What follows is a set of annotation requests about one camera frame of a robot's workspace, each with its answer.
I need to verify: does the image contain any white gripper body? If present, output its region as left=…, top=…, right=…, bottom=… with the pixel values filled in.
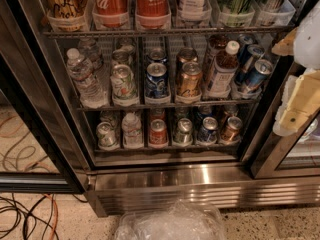
left=293, top=1, right=320, bottom=69

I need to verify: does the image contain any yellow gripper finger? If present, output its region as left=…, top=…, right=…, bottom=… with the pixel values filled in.
left=271, top=28, right=297, bottom=56
left=273, top=68, right=320, bottom=136

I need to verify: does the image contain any middle slim blue can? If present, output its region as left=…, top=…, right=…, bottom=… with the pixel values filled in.
left=234, top=44, right=265, bottom=86

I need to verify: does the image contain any slim blue can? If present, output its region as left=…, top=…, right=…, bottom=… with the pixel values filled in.
left=234, top=44, right=265, bottom=86
left=239, top=59, right=273, bottom=94

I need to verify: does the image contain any front slim blue can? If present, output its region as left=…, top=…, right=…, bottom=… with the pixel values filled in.
left=239, top=59, right=273, bottom=94

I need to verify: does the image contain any plaid patterned can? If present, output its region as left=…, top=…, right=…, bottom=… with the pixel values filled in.
left=256, top=0, right=285, bottom=26

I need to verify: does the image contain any right glass fridge door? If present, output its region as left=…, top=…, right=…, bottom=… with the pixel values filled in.
left=248, top=58, right=320, bottom=179

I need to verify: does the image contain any glass fridge door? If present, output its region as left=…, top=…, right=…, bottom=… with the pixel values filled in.
left=248, top=58, right=320, bottom=179
left=0, top=0, right=90, bottom=193

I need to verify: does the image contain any green striped can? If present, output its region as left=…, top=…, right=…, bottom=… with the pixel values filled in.
left=217, top=0, right=255, bottom=27

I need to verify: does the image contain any bottom shelf orange can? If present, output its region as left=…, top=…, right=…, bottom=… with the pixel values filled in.
left=220, top=116, right=243, bottom=145

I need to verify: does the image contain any white labelled bottle top shelf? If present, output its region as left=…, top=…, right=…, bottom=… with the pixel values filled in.
left=177, top=0, right=209, bottom=26

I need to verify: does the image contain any rear orange can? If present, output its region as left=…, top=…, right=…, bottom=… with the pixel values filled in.
left=176, top=47, right=198, bottom=71

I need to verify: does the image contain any bottom shelf blue can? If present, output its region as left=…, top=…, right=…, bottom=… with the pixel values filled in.
left=196, top=117, right=218, bottom=145

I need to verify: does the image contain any front orange can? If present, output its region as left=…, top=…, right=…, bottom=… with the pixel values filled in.
left=176, top=62, right=202, bottom=104

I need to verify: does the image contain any bottom shelf silver can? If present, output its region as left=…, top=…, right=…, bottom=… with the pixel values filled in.
left=173, top=118, right=193, bottom=146

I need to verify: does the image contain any rear blue can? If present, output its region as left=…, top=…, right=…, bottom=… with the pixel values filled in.
left=147, top=47, right=168, bottom=65

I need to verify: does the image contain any right red Coca-Cola can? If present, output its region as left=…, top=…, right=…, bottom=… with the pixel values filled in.
left=136, top=0, right=169, bottom=29

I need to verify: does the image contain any red coca-cola can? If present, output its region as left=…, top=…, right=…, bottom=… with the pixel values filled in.
left=93, top=0, right=129, bottom=30
left=136, top=0, right=169, bottom=29

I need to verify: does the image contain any bottom shelf red can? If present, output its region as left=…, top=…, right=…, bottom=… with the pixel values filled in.
left=149, top=119, right=168, bottom=148

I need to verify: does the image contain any rear white floral can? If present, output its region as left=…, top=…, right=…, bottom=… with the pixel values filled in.
left=111, top=49, right=131, bottom=66

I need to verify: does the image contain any white floral can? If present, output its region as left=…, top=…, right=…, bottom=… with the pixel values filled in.
left=110, top=64, right=139, bottom=107
left=111, top=49, right=131, bottom=66

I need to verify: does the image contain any front white floral can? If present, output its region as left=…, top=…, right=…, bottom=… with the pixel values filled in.
left=110, top=64, right=139, bottom=107

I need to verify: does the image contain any bottom shelf water bottle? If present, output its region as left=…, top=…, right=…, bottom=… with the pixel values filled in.
left=121, top=113, right=143, bottom=149

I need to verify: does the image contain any left red Coca-Cola can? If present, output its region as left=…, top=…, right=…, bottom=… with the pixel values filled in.
left=93, top=0, right=129, bottom=30

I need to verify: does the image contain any bottom shelf white can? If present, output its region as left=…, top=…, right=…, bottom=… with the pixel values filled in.
left=96, top=122, right=118, bottom=150

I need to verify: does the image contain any yellow La Croix can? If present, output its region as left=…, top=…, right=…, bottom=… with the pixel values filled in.
left=47, top=0, right=87, bottom=32

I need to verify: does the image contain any left glass fridge door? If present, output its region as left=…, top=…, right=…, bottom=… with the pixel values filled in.
left=0, top=0, right=90, bottom=193

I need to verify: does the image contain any brown tea bottle white cap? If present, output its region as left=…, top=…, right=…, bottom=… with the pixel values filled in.
left=204, top=40, right=240, bottom=98

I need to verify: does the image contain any clear plastic bag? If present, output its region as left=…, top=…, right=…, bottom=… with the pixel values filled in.
left=114, top=200, right=227, bottom=240

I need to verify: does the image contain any rear clear water bottle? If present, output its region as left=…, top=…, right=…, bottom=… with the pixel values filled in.
left=78, top=37, right=104, bottom=71

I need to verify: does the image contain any clear water bottle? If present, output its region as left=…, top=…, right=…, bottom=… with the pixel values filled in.
left=78, top=37, right=104, bottom=71
left=67, top=48, right=108, bottom=109

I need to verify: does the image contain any front clear water bottle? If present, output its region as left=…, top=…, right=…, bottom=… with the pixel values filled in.
left=67, top=48, right=108, bottom=109

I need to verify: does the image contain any orange floor cable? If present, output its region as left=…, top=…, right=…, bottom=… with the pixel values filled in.
left=43, top=193, right=60, bottom=240

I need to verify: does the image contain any black floor cable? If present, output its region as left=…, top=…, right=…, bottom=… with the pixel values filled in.
left=0, top=193, right=89, bottom=240

